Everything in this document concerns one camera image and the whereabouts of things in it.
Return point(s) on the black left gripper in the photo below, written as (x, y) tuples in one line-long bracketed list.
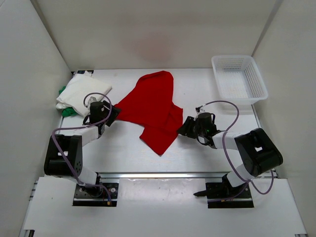
[(114, 113)]

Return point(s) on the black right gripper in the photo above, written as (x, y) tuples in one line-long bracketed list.
[(186, 129)]

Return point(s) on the red t-shirt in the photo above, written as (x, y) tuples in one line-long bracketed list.
[(150, 104)]

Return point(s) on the white t-shirt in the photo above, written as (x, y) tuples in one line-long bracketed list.
[(81, 85)]

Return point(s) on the green t-shirt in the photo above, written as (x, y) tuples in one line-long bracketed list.
[(63, 103)]

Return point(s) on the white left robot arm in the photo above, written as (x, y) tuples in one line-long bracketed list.
[(64, 156)]

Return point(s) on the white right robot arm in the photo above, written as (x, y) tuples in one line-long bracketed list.
[(257, 151)]

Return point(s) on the dark table label sticker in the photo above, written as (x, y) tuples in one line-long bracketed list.
[(85, 71)]

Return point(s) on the white plastic laundry basket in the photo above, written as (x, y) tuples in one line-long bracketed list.
[(238, 79)]

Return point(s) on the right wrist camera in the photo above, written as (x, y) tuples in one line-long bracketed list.
[(199, 110)]

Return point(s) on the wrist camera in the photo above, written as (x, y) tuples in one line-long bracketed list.
[(199, 110), (90, 101)]

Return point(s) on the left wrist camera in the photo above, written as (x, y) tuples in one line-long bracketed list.
[(90, 101)]

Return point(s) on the aluminium rail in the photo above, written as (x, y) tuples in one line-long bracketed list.
[(160, 175)]

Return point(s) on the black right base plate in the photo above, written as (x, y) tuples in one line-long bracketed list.
[(221, 196)]

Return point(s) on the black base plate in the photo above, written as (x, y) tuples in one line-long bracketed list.
[(96, 197), (221, 196)]

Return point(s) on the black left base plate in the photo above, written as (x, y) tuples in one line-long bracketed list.
[(96, 197)]

